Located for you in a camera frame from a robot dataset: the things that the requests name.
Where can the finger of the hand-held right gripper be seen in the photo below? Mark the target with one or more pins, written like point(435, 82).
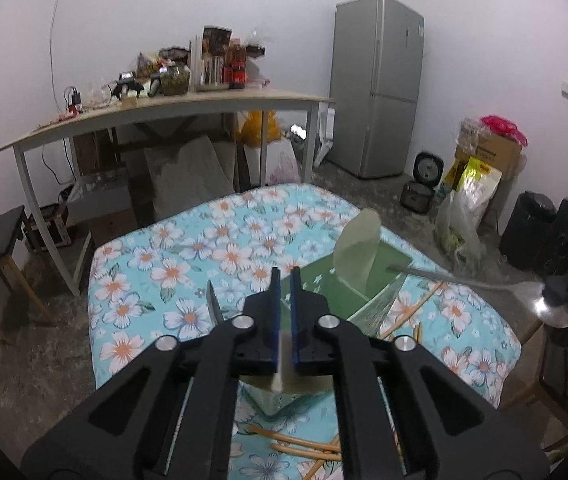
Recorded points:
point(564, 290)

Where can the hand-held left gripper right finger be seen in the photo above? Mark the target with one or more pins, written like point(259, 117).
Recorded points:
point(295, 310)

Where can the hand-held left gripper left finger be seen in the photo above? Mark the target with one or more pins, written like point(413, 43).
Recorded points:
point(274, 310)

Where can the green perforated utensil holder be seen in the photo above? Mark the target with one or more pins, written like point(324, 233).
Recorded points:
point(334, 285)

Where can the pale green rice paddle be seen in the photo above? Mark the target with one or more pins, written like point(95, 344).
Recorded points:
point(359, 255)

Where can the large metal serving spoon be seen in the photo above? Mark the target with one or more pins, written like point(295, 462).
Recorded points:
point(464, 280)

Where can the pile of wooden chopsticks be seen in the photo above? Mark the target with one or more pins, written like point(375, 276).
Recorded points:
point(294, 440)

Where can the black bin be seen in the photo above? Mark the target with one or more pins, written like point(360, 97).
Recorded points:
point(526, 230)

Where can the floral turquoise blanket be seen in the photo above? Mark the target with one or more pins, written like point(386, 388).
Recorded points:
point(178, 270)

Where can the clear plastic bag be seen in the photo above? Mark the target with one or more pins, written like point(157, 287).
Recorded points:
point(456, 227)

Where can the yellow white sack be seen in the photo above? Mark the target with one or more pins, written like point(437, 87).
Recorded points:
point(474, 180)

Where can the brown cardboard box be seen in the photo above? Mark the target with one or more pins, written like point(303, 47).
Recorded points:
point(489, 152)

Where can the pink plastic bag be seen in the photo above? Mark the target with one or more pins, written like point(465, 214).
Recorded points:
point(503, 125)

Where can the black rice cooker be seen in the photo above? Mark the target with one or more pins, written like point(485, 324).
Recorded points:
point(421, 180)

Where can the yellow plastic bag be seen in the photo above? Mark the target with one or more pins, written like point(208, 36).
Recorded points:
point(259, 130)

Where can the grey storage box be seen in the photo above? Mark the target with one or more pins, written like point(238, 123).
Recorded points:
point(98, 195)

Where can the long grey desk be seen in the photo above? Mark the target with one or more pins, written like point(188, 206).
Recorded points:
point(163, 107)

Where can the grey refrigerator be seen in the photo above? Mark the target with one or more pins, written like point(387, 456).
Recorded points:
point(379, 85)

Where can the red bottles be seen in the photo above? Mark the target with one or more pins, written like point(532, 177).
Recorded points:
point(237, 62)

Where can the glass jar green contents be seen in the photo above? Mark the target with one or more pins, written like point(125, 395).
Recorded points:
point(174, 80)

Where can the black power adapter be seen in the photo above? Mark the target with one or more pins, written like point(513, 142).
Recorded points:
point(73, 97)

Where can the wooden chair frame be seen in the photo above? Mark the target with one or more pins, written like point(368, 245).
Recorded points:
point(539, 385)

